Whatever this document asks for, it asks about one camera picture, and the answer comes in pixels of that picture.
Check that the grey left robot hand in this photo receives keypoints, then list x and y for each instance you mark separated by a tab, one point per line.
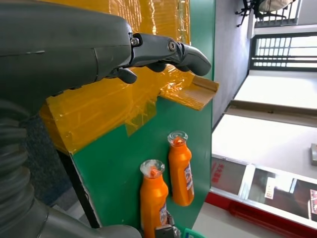
62	49

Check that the yellow taped cardboard box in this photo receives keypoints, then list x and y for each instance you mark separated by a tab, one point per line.
99	108

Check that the green table mat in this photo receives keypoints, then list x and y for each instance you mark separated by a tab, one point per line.
111	180

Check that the black window grille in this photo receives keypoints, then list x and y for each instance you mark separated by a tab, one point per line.
282	62

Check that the black office chair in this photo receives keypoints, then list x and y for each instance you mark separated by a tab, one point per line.
262	10

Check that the dark table frame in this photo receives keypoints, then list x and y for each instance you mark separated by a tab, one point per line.
79	190

